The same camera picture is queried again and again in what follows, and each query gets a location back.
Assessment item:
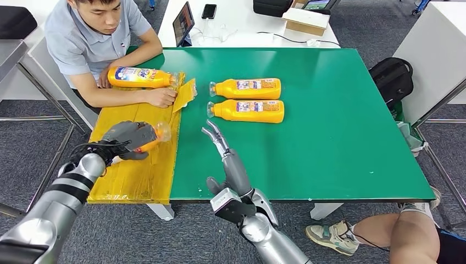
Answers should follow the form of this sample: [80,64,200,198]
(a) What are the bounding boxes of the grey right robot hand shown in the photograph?
[201,119,254,199]

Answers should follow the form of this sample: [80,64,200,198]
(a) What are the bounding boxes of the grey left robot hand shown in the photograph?
[101,120,158,162]

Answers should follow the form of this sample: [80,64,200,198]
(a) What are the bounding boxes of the orange detergent bottle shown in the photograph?
[209,78,282,101]
[110,121,172,164]
[107,66,180,90]
[206,99,285,124]

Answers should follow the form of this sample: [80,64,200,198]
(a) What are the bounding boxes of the dark smartphone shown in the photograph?
[201,4,217,20]

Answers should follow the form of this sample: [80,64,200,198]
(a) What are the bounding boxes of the yellow taped cardboard sheet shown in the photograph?
[87,72,198,206]

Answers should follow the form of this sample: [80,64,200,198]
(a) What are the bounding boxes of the white table leg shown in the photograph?
[310,202,345,221]
[146,203,175,222]

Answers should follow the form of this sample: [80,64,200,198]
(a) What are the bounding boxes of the person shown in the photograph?
[43,0,179,116]
[305,186,466,264]

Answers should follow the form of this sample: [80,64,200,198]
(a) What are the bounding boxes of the white desk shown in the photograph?
[0,0,99,131]

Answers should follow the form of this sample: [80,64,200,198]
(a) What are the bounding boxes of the black tablet on stand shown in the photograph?
[172,2,196,48]

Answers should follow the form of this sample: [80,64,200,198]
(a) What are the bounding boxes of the white table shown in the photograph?
[157,0,340,49]
[392,2,466,125]

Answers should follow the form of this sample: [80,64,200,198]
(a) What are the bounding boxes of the black seat cushion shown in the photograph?
[0,6,38,40]

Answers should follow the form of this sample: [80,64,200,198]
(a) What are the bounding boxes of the brown cardboard box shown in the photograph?
[281,0,331,37]

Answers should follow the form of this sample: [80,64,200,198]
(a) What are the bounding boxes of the black bag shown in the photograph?
[253,0,294,18]

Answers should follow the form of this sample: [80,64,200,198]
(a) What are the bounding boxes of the green bag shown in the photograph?
[391,101,406,123]

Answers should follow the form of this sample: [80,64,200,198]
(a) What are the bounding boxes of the white plastic bag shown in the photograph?
[396,121,430,157]

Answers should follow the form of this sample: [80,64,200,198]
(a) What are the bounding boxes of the black backpack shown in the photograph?
[368,57,414,108]

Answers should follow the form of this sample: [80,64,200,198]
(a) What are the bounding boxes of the black screen device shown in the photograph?
[302,0,341,15]

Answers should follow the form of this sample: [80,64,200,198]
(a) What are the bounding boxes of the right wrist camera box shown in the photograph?
[210,188,257,225]

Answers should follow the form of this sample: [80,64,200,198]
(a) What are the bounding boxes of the black cable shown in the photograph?
[257,31,340,48]

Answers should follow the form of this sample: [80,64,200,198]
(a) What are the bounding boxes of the steel table frame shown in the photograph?
[411,78,466,232]
[0,39,88,219]

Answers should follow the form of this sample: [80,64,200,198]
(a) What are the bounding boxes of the blue metal trolley frame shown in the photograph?
[411,0,431,16]

